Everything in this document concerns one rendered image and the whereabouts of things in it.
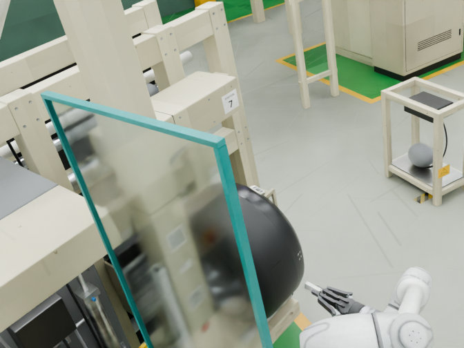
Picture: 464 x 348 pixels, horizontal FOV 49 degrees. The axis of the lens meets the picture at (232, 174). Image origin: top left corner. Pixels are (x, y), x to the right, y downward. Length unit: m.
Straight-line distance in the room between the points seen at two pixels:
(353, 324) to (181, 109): 1.09
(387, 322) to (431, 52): 5.33
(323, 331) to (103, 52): 0.92
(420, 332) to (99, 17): 1.12
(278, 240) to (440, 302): 1.78
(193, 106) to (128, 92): 0.58
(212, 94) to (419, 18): 4.32
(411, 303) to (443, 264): 2.09
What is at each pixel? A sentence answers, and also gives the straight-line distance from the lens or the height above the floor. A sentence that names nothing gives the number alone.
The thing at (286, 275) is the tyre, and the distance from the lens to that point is 2.01.
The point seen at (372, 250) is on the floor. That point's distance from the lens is 3.87.
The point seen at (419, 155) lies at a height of 0.29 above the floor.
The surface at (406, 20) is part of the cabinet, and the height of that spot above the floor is 0.71.
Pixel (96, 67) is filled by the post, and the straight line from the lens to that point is 1.49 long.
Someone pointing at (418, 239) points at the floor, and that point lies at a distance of 3.97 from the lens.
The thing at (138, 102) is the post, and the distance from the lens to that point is 1.56.
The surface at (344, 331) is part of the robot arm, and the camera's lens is 1.32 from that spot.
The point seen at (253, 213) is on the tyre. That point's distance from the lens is 1.95.
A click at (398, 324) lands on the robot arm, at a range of 1.30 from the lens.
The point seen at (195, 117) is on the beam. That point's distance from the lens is 2.08.
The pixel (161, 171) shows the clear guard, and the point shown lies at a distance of 0.95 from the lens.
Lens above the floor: 2.58
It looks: 31 degrees down
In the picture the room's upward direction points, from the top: 13 degrees counter-clockwise
